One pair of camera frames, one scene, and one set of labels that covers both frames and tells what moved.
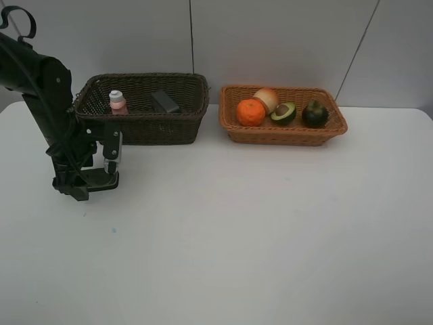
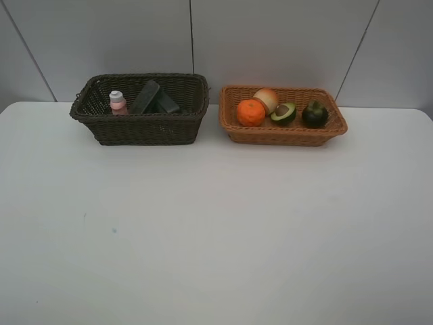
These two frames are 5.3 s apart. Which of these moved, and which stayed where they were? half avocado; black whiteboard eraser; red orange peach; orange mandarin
Moved: black whiteboard eraser
Stayed: red orange peach; orange mandarin; half avocado
